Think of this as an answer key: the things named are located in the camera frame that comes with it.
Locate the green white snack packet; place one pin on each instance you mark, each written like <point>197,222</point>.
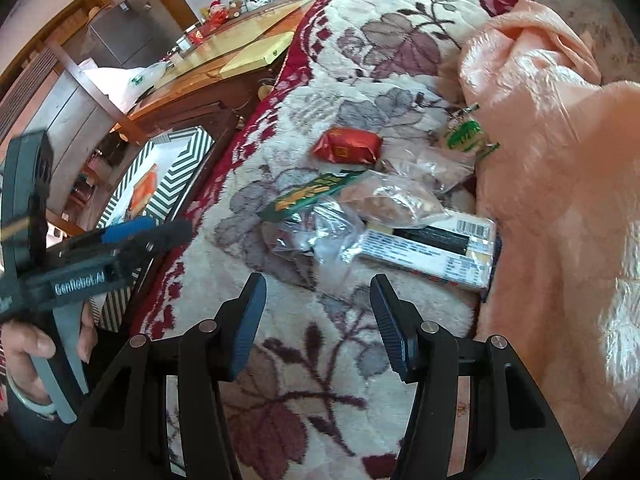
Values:
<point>467,135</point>

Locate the wooden coffee table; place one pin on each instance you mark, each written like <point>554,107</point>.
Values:
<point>215,62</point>

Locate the long green snack packet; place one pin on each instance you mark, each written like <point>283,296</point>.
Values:
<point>310,195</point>

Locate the red plush doll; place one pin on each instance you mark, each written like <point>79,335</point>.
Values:
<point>216,16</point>

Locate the round brass knob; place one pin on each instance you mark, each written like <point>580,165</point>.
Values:
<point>263,91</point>

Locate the orange cracker packet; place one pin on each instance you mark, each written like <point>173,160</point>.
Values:
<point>142,190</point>

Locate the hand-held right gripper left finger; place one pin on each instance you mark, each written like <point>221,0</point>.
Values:
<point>247,330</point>

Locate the wooden chair grey back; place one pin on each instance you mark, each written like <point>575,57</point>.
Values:
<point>70,120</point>

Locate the white plastic bag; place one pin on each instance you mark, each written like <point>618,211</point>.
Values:
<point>135,80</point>

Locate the striped rim white box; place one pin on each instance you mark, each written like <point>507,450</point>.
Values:
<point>170,180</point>

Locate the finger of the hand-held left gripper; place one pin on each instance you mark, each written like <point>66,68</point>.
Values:
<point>125,231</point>
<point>170,236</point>

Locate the peach quilt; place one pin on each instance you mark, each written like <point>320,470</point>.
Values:
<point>550,185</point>

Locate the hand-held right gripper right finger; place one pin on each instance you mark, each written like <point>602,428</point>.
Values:
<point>392,332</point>

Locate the brown plush bear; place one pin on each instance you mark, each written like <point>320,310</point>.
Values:
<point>235,7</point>

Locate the clear bag of brown snacks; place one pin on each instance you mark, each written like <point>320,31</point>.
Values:
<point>395,200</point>

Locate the person's left hand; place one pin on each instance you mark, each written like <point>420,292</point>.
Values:
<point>22,355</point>

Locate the grey cabinet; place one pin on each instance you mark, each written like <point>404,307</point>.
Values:
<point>125,35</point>

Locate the blue cracker packet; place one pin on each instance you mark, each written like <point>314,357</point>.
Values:
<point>430,255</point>

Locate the floral fleece blanket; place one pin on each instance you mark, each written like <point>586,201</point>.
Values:
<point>400,80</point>

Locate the pale green bangle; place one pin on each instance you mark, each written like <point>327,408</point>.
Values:
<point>30,403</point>

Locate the flat yellow box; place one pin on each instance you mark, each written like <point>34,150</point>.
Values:
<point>255,55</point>

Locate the small red box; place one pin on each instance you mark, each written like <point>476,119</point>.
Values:
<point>195,36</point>

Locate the person's left forearm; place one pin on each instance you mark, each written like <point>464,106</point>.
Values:
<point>30,442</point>

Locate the clear bag of pinkish snacks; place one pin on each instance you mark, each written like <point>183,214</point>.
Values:
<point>440,167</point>

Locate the red snack packet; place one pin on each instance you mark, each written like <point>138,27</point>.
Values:
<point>347,146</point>

